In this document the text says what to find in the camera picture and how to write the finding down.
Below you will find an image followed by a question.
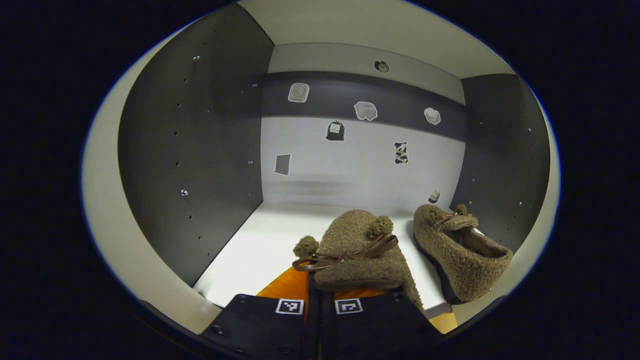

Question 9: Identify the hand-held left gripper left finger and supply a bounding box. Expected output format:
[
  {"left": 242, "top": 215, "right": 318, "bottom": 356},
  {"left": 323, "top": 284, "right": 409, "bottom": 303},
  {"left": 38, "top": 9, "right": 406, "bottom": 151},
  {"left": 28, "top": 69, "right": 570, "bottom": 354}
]
[{"left": 200, "top": 264, "right": 313, "bottom": 360}]

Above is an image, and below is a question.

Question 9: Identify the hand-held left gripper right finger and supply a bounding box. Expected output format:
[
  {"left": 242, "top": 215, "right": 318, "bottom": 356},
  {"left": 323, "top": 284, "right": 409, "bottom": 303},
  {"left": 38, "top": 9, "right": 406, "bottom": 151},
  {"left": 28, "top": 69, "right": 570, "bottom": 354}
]
[{"left": 319, "top": 287, "right": 459, "bottom": 360}]

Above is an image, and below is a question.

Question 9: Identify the brown fuzzy shoe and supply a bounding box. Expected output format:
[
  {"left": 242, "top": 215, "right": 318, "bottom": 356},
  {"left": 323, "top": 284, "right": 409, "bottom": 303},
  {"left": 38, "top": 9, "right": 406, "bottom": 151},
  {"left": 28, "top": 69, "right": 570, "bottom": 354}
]
[
  {"left": 413, "top": 203, "right": 514, "bottom": 305},
  {"left": 292, "top": 209, "right": 426, "bottom": 311}
]

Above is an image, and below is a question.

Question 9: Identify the white cabinet door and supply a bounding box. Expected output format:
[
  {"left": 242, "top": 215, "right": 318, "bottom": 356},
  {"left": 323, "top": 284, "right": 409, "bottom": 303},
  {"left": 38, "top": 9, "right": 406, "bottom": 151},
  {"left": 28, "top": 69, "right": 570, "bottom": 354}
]
[
  {"left": 452, "top": 115, "right": 562, "bottom": 326},
  {"left": 81, "top": 20, "right": 223, "bottom": 335}
]

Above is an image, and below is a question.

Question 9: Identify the white and grey shoe cabinet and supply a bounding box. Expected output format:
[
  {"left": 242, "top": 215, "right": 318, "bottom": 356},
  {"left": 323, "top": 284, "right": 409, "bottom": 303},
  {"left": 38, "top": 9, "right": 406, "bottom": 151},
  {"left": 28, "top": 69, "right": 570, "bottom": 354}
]
[{"left": 117, "top": 0, "right": 553, "bottom": 321}]

